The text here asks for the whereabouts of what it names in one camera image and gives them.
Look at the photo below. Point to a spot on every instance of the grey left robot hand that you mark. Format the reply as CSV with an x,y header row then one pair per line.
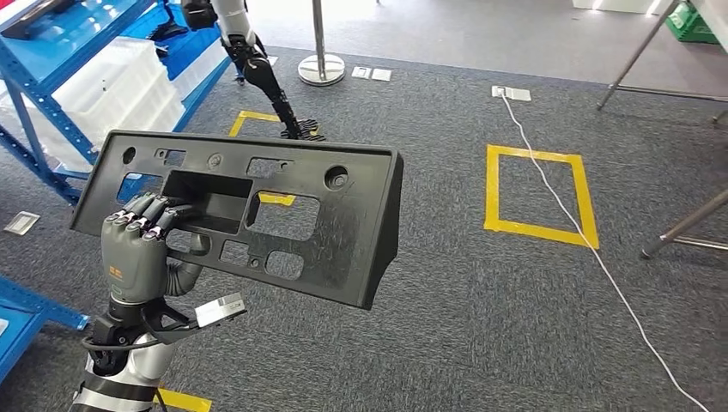
x,y
133,267

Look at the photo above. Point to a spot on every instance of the black plastic plate bracket part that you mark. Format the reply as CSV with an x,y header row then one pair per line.
x,y
352,239

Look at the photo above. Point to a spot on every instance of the metal floor plate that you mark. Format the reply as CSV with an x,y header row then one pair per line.
x,y
21,223
361,72
381,74

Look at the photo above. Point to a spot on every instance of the white plastic crate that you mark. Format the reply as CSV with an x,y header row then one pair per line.
x,y
142,119
199,68
114,74

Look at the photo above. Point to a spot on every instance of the yellow floor tape square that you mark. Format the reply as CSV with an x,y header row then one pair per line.
x,y
250,115
492,193

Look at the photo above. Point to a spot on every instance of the floor socket plate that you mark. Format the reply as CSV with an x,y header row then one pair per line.
x,y
515,94

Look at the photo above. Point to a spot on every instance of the green plastic crate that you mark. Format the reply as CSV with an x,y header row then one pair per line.
x,y
691,23

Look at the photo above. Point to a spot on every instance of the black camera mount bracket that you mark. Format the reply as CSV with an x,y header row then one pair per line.
x,y
170,332

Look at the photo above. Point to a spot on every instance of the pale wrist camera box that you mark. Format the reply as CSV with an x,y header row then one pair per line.
x,y
220,310

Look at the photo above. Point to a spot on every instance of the chrome stanchion post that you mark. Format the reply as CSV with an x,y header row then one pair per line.
x,y
321,71

